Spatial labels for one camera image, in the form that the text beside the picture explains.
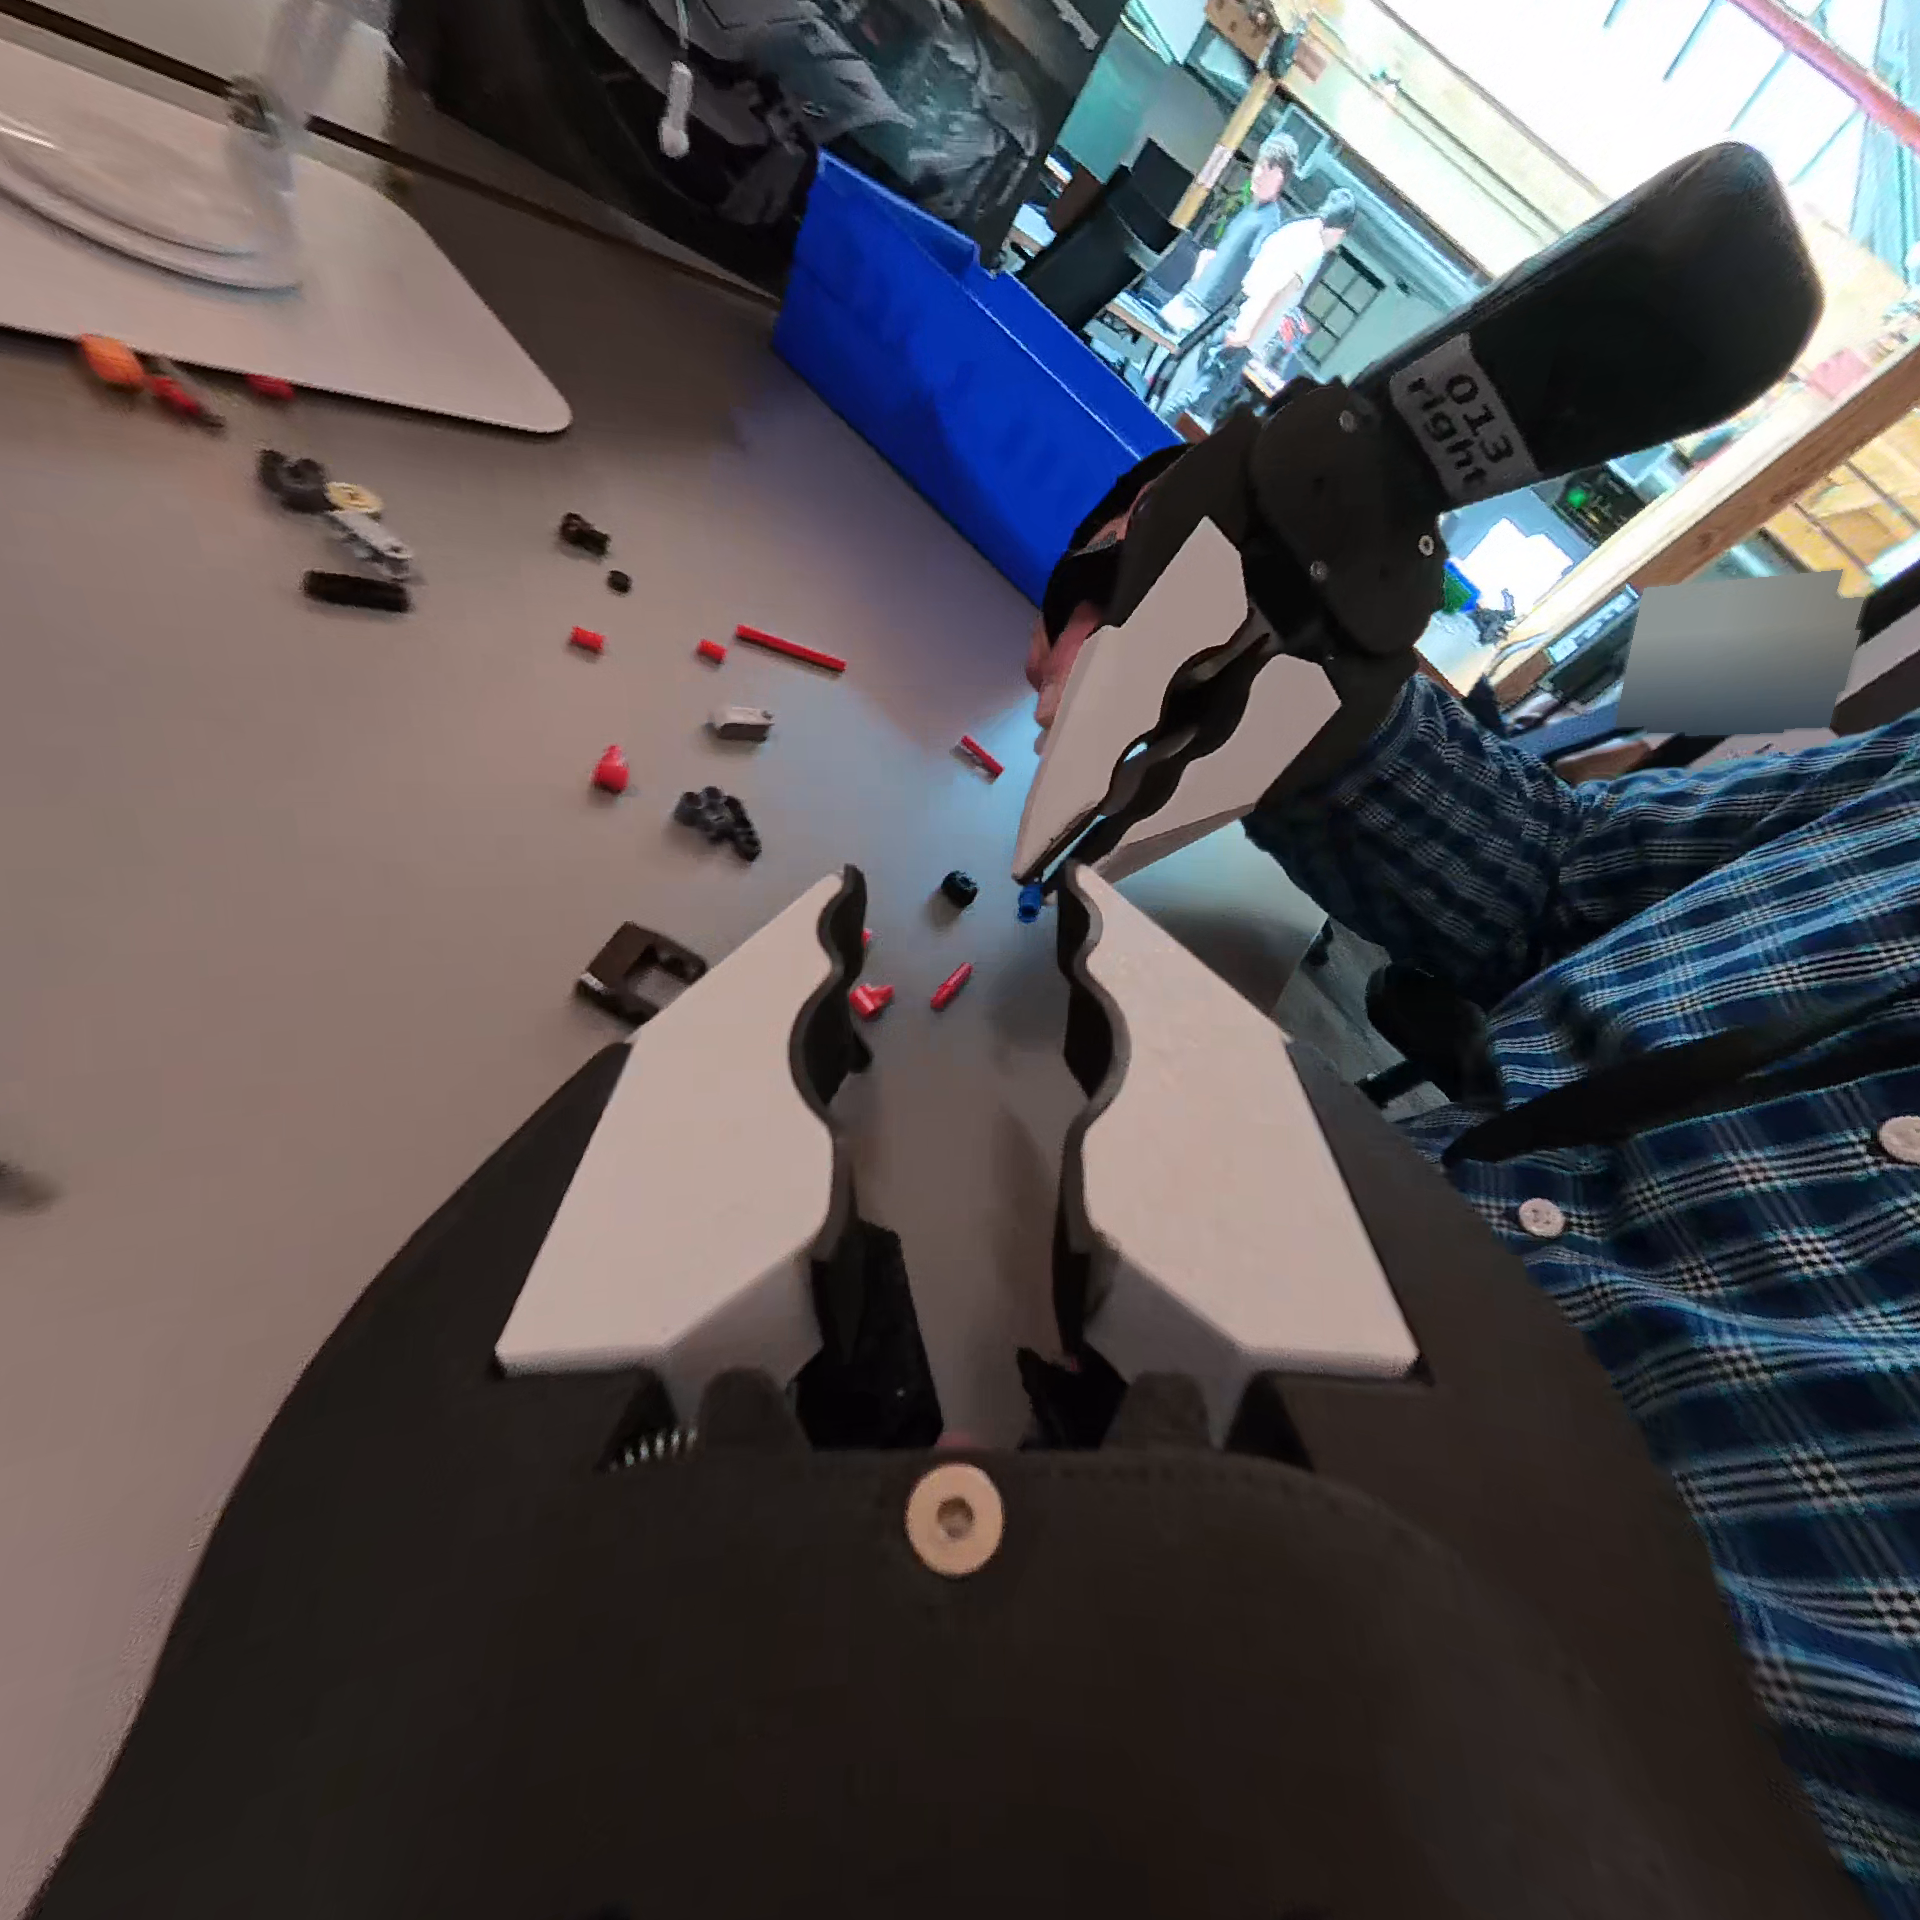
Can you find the blue plastic storage bin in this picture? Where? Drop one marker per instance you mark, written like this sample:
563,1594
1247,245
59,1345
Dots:
975,390

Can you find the small black lego gear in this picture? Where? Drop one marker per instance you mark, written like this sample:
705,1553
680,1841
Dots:
961,890

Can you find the thin red lego axle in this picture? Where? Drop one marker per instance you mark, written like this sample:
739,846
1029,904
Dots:
788,648

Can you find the small red lego pin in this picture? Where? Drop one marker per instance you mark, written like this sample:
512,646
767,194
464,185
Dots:
182,399

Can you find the black and blue lego pin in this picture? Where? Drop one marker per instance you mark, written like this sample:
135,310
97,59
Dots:
1029,900

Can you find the orange lego connector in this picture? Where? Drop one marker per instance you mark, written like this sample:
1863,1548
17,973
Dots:
113,361

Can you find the tan lego gear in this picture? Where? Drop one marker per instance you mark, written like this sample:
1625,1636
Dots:
353,499

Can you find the white book stand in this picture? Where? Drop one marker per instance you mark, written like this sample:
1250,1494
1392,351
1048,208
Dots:
375,315

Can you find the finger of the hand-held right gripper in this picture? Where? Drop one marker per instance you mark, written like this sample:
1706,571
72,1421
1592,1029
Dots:
1275,720
1119,704

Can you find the black office chair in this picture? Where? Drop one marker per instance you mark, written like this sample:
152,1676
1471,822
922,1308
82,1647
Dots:
1102,249

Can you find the dark grey lego connector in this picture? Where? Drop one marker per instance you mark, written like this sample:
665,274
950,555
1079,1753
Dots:
702,810
292,481

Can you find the person's right hand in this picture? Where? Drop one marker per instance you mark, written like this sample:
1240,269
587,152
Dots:
1058,674

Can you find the black lego set box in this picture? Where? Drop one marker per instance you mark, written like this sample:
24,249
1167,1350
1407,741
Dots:
870,104

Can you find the red lego connector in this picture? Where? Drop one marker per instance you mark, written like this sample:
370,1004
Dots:
608,770

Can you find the person's right forearm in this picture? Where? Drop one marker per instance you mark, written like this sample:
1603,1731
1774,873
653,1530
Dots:
1425,841

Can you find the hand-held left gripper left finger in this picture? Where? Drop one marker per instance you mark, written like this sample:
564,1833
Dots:
690,1215

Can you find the long red lego piece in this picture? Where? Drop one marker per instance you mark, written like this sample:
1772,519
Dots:
950,986

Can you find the black lego frame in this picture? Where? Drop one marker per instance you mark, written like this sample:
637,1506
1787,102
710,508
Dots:
638,973

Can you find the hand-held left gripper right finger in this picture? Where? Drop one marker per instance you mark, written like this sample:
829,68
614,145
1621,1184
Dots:
1230,1215

